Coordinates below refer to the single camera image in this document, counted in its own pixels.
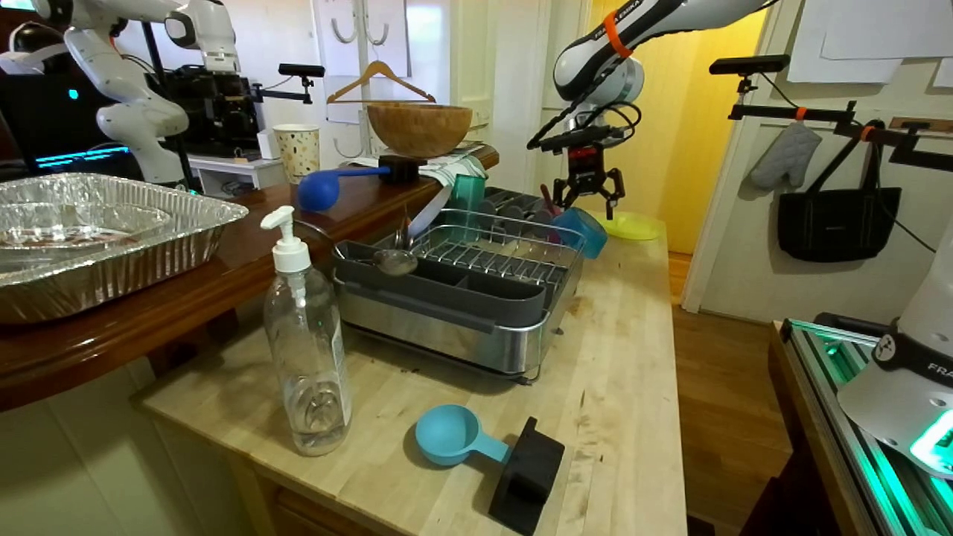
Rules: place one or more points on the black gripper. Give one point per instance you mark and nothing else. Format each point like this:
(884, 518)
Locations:
(583, 141)

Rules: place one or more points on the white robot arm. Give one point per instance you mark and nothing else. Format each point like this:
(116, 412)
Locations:
(598, 74)

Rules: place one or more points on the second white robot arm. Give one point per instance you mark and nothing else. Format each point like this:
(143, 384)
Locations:
(134, 114)

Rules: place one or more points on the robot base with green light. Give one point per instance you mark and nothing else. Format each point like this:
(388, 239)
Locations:
(889, 402)

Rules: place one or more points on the wooden bowl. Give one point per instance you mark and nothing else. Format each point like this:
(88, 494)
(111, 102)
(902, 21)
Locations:
(417, 128)

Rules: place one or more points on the yellow-green plastic plate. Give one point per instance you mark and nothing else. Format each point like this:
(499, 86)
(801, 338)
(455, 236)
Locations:
(633, 226)

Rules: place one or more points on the teal plastic cup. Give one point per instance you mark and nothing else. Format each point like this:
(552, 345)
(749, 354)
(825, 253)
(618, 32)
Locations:
(469, 190)

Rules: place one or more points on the steel dish drying rack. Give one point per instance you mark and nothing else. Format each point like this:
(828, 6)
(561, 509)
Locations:
(488, 290)

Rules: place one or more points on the grey oven mitt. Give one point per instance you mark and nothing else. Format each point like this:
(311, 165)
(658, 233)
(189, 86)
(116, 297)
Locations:
(787, 157)

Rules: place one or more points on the metal ladle in rack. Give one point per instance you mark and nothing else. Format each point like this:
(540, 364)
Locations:
(391, 256)

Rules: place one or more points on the black hanging bag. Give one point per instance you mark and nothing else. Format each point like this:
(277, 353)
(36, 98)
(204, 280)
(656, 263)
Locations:
(841, 223)

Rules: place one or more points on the wooden clothes hanger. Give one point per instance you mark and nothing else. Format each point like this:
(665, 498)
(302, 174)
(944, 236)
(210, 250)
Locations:
(375, 73)

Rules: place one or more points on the dark blue round scoop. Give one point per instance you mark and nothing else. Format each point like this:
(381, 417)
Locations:
(321, 189)

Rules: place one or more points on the blue measuring scoop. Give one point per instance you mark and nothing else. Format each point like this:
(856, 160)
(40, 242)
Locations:
(451, 436)

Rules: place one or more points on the black scoop holder block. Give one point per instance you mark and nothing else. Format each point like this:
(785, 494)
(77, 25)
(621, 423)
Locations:
(524, 479)

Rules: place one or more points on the patterned paper cup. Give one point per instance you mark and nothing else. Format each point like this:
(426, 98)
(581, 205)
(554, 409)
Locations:
(298, 150)

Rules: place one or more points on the dark wooden side table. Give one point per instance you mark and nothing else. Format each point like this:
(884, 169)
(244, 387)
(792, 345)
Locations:
(52, 357)

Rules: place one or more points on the clear pump soap bottle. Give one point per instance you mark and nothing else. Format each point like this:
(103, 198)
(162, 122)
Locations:
(304, 333)

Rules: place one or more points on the aluminium foil tray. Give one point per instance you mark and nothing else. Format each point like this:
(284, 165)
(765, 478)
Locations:
(77, 239)

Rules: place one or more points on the black camera on stand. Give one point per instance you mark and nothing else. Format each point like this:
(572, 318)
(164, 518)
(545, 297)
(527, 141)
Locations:
(749, 67)

